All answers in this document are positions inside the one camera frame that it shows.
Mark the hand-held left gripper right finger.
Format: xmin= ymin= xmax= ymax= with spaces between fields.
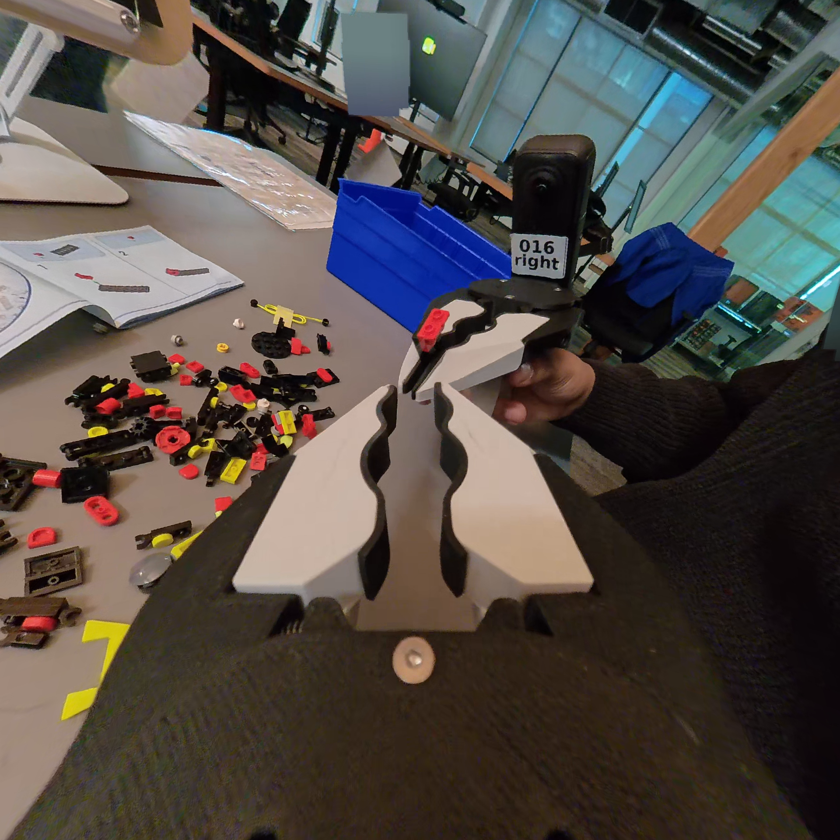
xmin=433 ymin=382 xmax=595 ymax=599

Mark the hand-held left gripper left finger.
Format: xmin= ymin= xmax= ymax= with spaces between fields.
xmin=233 ymin=385 xmax=399 ymax=601

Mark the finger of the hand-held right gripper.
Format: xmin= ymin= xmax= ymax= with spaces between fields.
xmin=398 ymin=305 xmax=503 ymax=395
xmin=412 ymin=312 xmax=552 ymax=403

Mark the small red lego brick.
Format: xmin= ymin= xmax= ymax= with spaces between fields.
xmin=419 ymin=307 xmax=452 ymax=350

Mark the pile of lego pieces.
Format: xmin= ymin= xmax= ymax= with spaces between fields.
xmin=0 ymin=298 xmax=342 ymax=723

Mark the person's right forearm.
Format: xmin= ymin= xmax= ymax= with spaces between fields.
xmin=564 ymin=351 xmax=840 ymax=487

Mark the open lego instruction booklet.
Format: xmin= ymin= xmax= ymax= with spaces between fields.
xmin=0 ymin=225 xmax=245 ymax=361

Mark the person's right hand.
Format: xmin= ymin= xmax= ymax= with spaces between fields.
xmin=492 ymin=351 xmax=597 ymax=426

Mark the blue plastic storage bin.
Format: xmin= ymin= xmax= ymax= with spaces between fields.
xmin=326 ymin=177 xmax=519 ymax=329

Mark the blue jacket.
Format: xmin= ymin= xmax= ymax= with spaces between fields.
xmin=581 ymin=222 xmax=736 ymax=363

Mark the black office chair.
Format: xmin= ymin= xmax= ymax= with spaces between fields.
xmin=583 ymin=289 xmax=686 ymax=363

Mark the black monitor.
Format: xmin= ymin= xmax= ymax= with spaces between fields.
xmin=377 ymin=0 xmax=488 ymax=122

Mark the wooden beam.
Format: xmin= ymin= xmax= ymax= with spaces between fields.
xmin=686 ymin=62 xmax=840 ymax=253

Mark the clear plastic bag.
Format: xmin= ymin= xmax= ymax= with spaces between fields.
xmin=123 ymin=110 xmax=339 ymax=232

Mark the white book stand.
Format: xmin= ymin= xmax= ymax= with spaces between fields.
xmin=0 ymin=0 xmax=194 ymax=206

